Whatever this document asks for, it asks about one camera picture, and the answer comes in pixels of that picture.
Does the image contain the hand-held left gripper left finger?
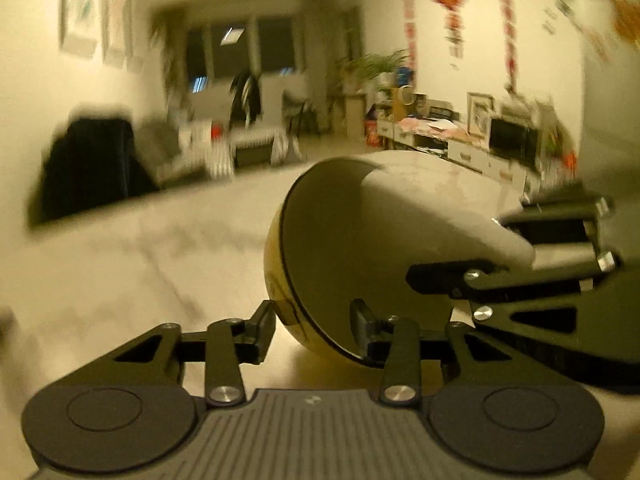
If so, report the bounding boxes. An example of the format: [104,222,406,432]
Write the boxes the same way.
[102,300,277,407]

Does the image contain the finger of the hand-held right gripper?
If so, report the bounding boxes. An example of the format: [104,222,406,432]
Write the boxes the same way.
[406,252,618,337]
[492,182,617,247]

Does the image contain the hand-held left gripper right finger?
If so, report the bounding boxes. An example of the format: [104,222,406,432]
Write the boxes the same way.
[350,299,561,407]

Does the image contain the white sponge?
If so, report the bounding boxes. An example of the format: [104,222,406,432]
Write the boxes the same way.
[360,162,598,272]

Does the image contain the black microwave oven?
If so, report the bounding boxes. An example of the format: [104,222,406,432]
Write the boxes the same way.
[486,114,544,162]

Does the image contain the white printer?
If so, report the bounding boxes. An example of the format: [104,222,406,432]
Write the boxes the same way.
[500,99,552,122]

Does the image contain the white low cabinet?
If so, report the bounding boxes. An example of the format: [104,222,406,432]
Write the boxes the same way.
[374,119,542,192]

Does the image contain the framed bear picture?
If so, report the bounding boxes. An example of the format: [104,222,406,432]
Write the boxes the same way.
[466,91,497,139]

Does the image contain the white refrigerator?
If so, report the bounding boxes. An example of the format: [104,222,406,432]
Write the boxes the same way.
[570,0,640,197]

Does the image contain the pink cloth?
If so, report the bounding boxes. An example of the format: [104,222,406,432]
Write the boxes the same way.
[399,116,467,139]

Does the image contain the round table mirror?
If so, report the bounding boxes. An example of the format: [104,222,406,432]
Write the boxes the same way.
[397,85,417,117]

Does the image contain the checked ottoman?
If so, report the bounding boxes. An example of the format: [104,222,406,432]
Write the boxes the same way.
[231,127,292,169]

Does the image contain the white deer pillow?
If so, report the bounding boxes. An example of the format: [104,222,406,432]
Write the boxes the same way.
[179,124,217,155]

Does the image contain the grey sofa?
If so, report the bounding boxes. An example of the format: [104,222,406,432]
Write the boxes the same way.
[134,121,236,182]

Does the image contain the dark wooden chair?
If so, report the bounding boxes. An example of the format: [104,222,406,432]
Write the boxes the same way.
[281,89,322,137]

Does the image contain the potted green plant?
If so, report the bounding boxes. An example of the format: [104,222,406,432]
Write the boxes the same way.
[339,49,409,87]

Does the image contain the red knot ornament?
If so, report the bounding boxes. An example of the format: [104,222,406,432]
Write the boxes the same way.
[431,0,474,57]

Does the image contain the dark jackets on rack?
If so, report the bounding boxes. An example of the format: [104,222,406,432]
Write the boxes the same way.
[227,70,264,129]

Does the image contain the patterned curtain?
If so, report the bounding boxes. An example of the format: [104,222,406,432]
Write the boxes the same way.
[149,9,187,112]
[301,0,332,132]

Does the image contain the window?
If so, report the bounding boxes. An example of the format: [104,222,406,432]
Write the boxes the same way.
[184,16,307,97]

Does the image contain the red chili string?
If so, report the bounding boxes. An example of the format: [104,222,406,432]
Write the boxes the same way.
[494,0,519,92]
[399,0,419,77]

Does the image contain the framed wall picture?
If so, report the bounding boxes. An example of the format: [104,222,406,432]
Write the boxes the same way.
[122,0,144,74]
[101,0,127,67]
[59,0,102,57]

